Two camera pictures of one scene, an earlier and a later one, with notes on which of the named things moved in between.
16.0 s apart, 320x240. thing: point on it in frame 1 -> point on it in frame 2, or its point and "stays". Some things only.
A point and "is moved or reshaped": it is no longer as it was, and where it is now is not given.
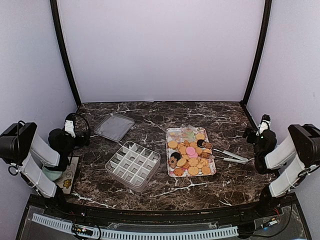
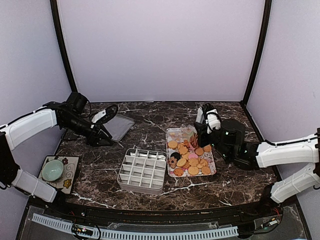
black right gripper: [252, 131] -> [201, 131]
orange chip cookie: [178, 172] stays
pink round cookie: [191, 151] is moved or reshaped
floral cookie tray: [184, 158] stays
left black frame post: [65, 50] stays
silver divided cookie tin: [133, 165] is moved or reshaped
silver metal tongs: [210, 156] is moved or reshaped
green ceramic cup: [53, 175] stays
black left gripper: [80, 142] -> [94, 136]
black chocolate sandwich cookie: [176, 155] stays
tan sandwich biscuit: [172, 144] stays
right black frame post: [268, 8] stays
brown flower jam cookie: [172, 162] stays
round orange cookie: [206, 170] stays
